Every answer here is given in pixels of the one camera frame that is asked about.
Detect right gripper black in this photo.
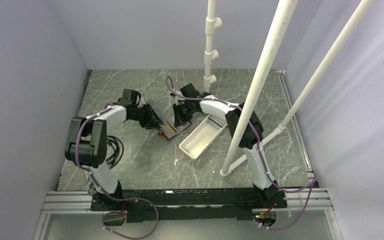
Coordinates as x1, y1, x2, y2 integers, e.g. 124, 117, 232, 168
172, 101, 195, 128

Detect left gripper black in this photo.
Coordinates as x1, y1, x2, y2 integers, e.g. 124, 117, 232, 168
130, 103, 164, 130

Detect brown leather card holder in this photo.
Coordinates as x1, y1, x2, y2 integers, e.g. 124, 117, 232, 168
157, 120, 192, 141

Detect gold credit card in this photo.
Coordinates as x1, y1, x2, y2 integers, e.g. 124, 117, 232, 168
163, 120, 178, 136

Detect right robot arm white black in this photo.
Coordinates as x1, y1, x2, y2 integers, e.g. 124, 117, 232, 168
169, 83, 287, 209

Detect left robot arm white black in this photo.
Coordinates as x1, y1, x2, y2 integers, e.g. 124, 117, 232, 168
64, 89, 163, 210

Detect white rectangular plastic tray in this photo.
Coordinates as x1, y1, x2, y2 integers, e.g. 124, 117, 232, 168
179, 114, 227, 161

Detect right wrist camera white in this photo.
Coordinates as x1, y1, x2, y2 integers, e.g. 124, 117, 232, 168
169, 89, 183, 100

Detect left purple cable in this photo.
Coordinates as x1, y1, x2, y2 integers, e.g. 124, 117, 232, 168
75, 103, 160, 240

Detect coiled black cable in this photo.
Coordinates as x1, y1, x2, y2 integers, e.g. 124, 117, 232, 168
105, 135, 125, 170

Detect red handled pliers tool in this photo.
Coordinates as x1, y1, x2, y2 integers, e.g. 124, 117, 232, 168
83, 170, 95, 192

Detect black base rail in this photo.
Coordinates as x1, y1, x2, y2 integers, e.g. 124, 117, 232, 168
90, 187, 288, 223

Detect white PVC pipe frame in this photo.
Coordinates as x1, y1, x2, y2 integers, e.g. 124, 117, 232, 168
219, 0, 373, 178

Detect aluminium frame rail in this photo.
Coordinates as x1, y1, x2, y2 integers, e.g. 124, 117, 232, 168
33, 84, 341, 240

